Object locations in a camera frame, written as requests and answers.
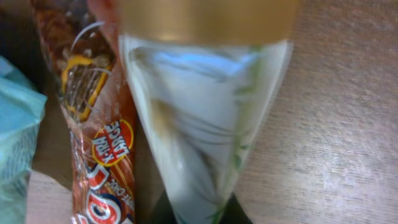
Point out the teal wet wipes packet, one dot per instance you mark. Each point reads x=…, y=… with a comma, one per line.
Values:
x=22, y=110

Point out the red orange chocolate bar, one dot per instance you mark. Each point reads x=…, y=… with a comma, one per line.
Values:
x=98, y=107

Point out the white bamboo print tube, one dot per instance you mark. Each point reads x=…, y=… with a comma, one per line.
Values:
x=203, y=74

